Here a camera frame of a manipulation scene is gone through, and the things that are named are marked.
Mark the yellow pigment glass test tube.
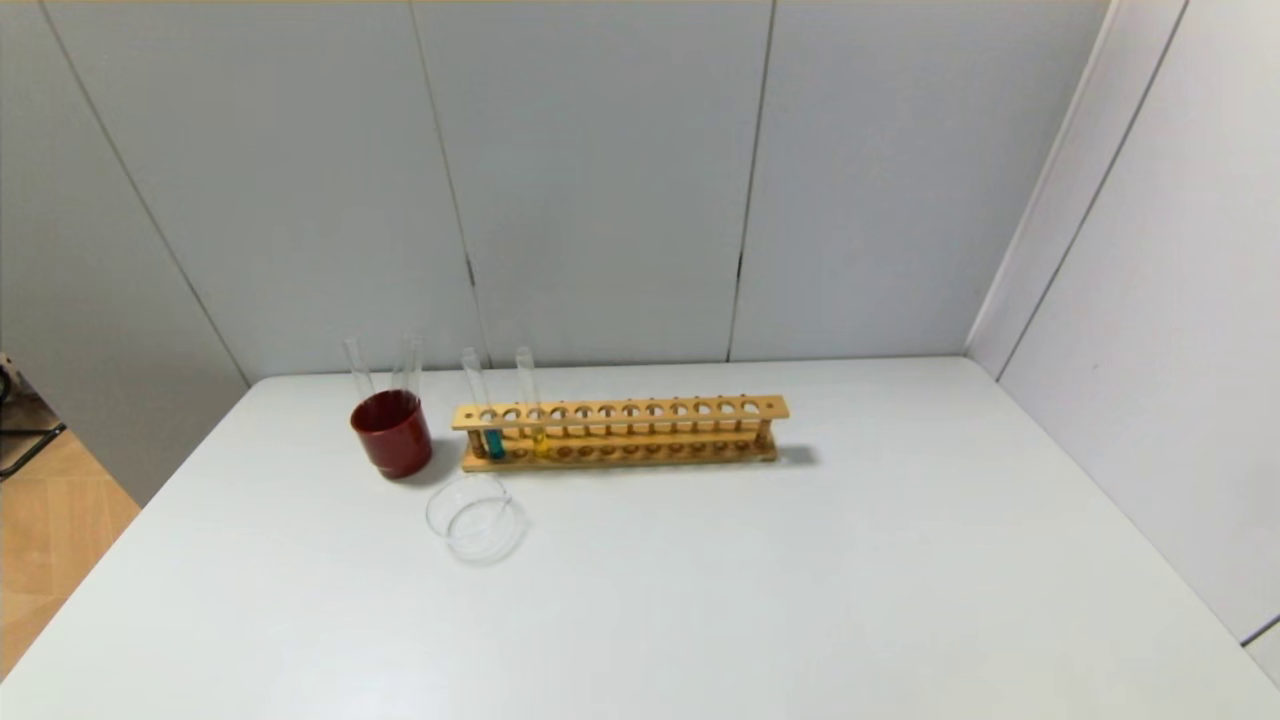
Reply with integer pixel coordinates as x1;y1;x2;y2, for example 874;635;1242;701
515;347;551;458

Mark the blue pigment glass test tube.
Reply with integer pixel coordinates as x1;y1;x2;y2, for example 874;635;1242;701
461;348;506;461

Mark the wooden test tube rack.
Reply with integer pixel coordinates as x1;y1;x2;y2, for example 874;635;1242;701
451;395;791;473

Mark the empty glass test tube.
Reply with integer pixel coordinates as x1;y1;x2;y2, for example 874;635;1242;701
392;335;425;394
343;337;376;401

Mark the clear glass dish with spout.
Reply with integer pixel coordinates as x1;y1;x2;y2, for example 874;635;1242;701
426;473;528;563

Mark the dark red cup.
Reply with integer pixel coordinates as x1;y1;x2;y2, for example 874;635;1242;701
350;389;434;480

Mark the black metal frame object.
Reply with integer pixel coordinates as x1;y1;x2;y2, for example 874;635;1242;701
0;352;67;479

